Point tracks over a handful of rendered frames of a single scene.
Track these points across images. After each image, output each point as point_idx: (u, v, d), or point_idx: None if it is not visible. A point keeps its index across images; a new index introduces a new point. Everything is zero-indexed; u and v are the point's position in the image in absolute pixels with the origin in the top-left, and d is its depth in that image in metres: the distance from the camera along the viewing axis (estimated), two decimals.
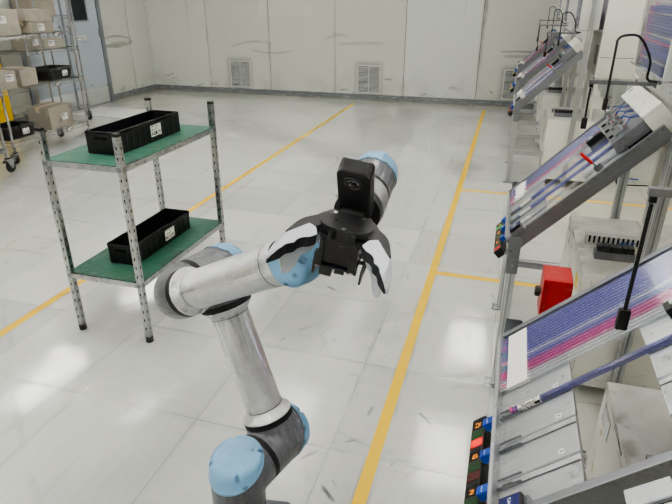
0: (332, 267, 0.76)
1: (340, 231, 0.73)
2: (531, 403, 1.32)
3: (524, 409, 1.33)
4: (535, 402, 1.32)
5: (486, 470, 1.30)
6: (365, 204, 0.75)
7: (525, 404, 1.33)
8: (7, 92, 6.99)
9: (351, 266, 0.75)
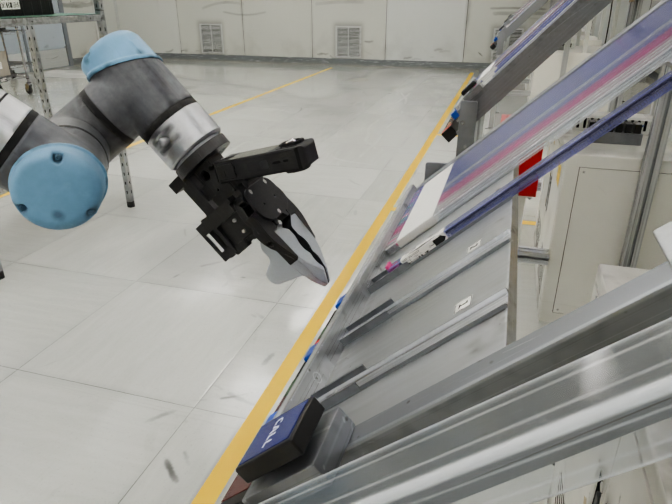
0: None
1: (278, 215, 0.65)
2: (427, 245, 0.60)
3: (415, 260, 0.61)
4: (434, 242, 0.60)
5: None
6: None
7: (416, 249, 0.61)
8: None
9: None
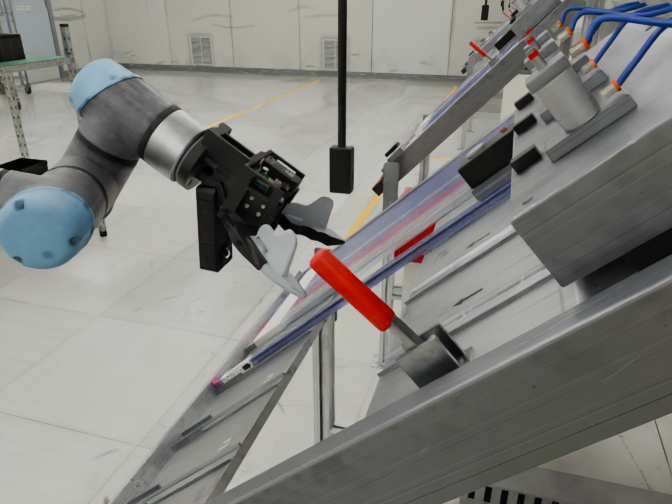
0: (290, 195, 0.64)
1: None
2: (238, 369, 0.76)
3: (231, 379, 0.77)
4: (243, 368, 0.75)
5: None
6: (217, 227, 0.66)
7: (231, 371, 0.76)
8: None
9: (278, 211, 0.63)
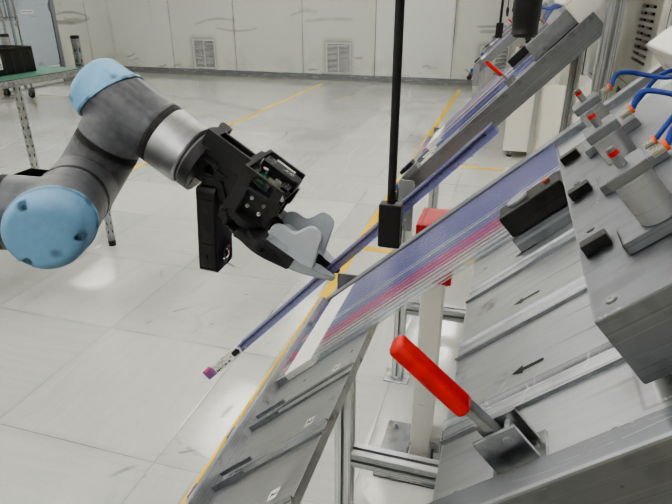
0: (290, 195, 0.64)
1: None
2: (228, 356, 0.75)
3: (222, 367, 0.76)
4: (233, 354, 0.75)
5: None
6: (217, 227, 0.66)
7: (221, 359, 0.76)
8: None
9: (278, 211, 0.63)
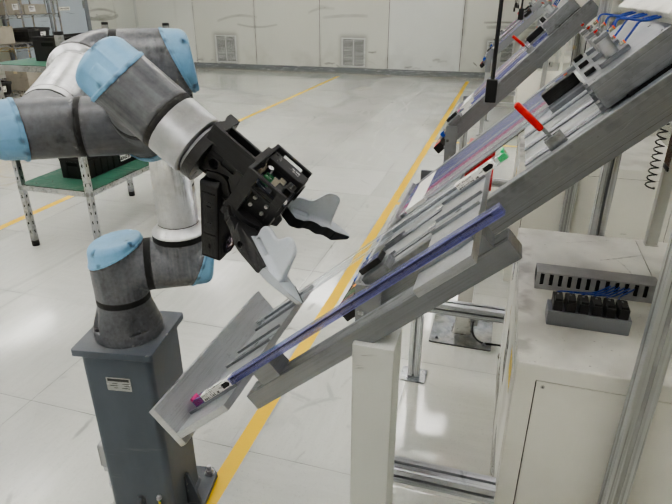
0: (294, 195, 0.63)
1: None
2: (217, 387, 0.76)
3: (210, 397, 0.78)
4: (222, 386, 0.76)
5: None
6: (220, 219, 0.66)
7: (210, 389, 0.77)
8: None
9: (281, 212, 0.62)
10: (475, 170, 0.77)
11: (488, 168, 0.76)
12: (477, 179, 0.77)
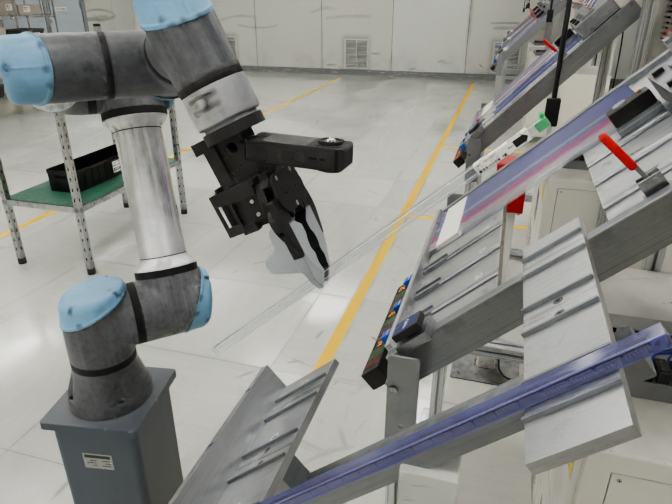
0: None
1: (296, 207, 0.64)
2: None
3: None
4: None
5: None
6: None
7: None
8: None
9: None
10: (502, 144, 0.55)
11: (521, 141, 0.53)
12: (504, 157, 0.54)
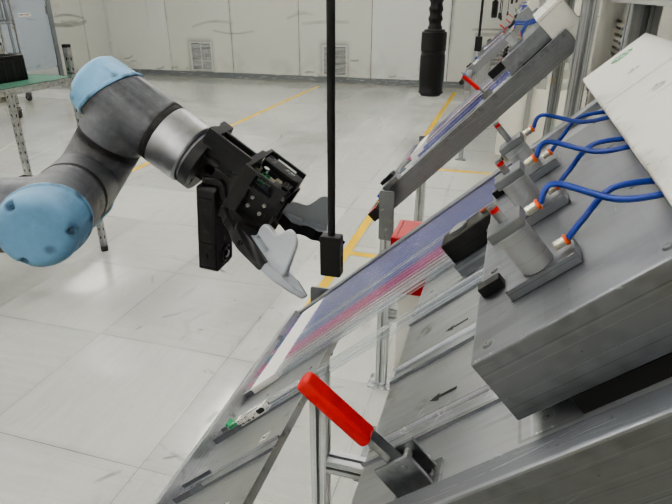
0: (291, 194, 0.64)
1: None
2: None
3: None
4: None
5: None
6: (218, 226, 0.66)
7: None
8: None
9: (279, 210, 0.62)
10: (248, 411, 0.80)
11: (246, 416, 0.81)
12: (257, 412, 0.80)
